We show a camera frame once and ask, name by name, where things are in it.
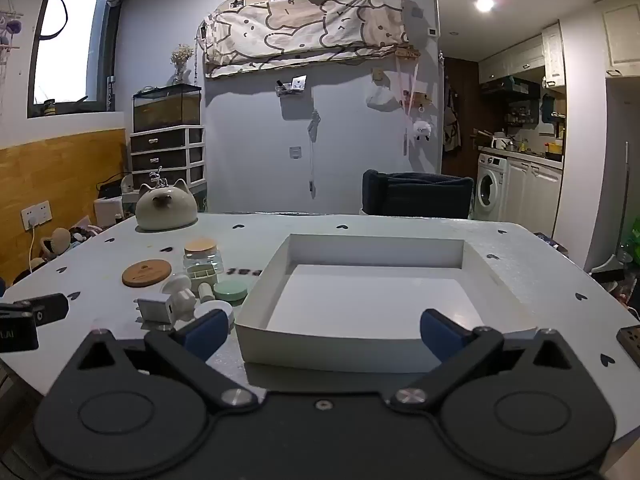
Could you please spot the thick round cork lid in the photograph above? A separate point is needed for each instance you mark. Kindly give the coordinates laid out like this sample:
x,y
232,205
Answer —
x,y
201,248

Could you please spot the white plastic bag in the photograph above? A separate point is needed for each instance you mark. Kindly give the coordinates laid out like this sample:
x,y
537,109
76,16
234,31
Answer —
x,y
382,97

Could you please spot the round white case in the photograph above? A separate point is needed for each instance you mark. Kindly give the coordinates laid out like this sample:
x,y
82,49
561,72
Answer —
x,y
216,308

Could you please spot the white sheep plush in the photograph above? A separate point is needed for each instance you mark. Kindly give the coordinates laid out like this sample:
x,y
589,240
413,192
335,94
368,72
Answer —
x,y
421,130

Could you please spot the wall switch plate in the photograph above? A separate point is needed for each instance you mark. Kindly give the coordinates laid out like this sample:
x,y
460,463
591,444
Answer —
x,y
295,152

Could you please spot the brown plush toy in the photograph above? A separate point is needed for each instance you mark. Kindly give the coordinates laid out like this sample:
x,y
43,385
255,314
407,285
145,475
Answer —
x,y
57,242

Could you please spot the white suction cup knob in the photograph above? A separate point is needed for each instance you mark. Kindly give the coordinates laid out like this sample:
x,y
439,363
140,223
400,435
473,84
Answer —
x,y
177,288

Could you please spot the blue printed box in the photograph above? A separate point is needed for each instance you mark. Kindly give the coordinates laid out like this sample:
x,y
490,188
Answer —
x,y
550,243

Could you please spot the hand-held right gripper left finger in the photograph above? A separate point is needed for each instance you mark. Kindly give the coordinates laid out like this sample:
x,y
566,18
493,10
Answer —
x,y
207,331

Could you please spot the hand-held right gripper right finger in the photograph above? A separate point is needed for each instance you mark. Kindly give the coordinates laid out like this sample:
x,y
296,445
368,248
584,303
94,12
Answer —
x,y
440,332

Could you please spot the dark range hood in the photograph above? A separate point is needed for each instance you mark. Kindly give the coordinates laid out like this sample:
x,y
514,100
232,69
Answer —
x,y
510,86

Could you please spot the thin metal pole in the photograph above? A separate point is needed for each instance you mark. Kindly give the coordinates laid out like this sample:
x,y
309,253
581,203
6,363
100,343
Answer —
x,y
625,195

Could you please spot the hanging apron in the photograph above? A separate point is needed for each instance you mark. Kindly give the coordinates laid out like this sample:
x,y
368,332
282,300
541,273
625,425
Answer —
x,y
451,120

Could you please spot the round green lid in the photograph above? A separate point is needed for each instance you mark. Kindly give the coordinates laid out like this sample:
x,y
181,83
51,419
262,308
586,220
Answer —
x,y
230,291

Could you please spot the white storage bin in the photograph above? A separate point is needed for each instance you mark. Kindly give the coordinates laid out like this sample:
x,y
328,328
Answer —
x,y
107,211

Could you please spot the pink hanging tag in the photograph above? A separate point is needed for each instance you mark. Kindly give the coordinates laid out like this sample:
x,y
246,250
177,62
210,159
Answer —
x,y
404,142

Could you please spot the wooden wall rack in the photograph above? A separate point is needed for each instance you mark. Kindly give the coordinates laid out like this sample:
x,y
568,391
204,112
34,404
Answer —
x,y
407,52

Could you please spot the white kitchen cabinets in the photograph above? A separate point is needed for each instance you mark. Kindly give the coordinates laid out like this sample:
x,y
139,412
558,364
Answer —
x,y
532,195
522,57

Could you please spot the dark blue chair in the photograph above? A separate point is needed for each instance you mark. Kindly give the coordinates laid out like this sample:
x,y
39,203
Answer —
x,y
417,193

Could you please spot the wall power outlet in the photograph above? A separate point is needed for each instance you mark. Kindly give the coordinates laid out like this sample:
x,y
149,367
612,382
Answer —
x,y
36,215

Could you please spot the round cork coaster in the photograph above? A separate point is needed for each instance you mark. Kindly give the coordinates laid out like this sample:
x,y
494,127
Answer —
x,y
146,273

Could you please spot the white shallow cardboard box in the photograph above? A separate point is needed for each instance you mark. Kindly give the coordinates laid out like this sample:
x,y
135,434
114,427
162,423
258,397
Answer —
x,y
375,300

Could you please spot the white upper kitchen cabinets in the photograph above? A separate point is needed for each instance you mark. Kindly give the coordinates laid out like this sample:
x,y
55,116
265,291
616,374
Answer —
x,y
522,57

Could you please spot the glass fish tank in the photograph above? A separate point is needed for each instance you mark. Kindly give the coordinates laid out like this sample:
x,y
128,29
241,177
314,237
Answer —
x,y
167,108

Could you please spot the green bag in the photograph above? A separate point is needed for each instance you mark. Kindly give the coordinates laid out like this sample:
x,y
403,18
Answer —
x,y
633,240

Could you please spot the white lower kitchen cabinets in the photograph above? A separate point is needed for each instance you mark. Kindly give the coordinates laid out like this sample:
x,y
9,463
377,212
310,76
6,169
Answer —
x,y
532,195

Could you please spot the white drawer cabinet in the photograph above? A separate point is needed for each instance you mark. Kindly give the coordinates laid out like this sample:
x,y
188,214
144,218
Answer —
x,y
167,156

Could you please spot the small metal figurine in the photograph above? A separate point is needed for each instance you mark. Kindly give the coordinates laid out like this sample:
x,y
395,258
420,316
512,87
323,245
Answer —
x,y
157,175

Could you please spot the clear plastic case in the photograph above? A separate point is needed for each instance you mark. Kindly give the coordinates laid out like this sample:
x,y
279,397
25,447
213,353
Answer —
x,y
202,263

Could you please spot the cat-shaped ceramic pot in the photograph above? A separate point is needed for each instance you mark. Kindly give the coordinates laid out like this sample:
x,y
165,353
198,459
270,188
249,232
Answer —
x,y
165,208

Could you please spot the white washing machine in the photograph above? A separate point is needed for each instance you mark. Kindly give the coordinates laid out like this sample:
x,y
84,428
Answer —
x,y
491,186

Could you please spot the window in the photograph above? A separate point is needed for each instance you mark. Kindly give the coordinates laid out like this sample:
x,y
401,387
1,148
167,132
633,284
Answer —
x,y
65,45

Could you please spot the dark power strip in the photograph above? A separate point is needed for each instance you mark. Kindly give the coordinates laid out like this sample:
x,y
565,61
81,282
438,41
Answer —
x,y
631,345

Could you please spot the dried flowers in vase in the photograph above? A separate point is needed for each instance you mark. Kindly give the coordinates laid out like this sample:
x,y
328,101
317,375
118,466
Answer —
x,y
181,62

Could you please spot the small wall shelf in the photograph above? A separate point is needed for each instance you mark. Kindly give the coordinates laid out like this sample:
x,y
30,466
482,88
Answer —
x,y
290,85

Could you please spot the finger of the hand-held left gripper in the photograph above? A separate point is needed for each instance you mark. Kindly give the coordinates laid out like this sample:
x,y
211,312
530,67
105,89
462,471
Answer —
x,y
50,307

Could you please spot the white kettle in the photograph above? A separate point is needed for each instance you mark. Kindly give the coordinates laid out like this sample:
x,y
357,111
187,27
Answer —
x,y
499,141

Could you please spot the white charger plug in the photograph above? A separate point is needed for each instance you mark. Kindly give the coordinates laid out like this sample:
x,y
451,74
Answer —
x,y
155,310

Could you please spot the teal hanging cloth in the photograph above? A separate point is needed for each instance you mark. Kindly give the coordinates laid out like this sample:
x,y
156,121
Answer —
x,y
547,108

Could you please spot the ceiling light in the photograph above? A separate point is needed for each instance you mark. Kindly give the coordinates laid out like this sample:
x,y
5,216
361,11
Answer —
x,y
484,3

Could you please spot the printed hanging blanket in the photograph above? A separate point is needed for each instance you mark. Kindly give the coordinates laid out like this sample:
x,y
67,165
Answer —
x,y
310,25

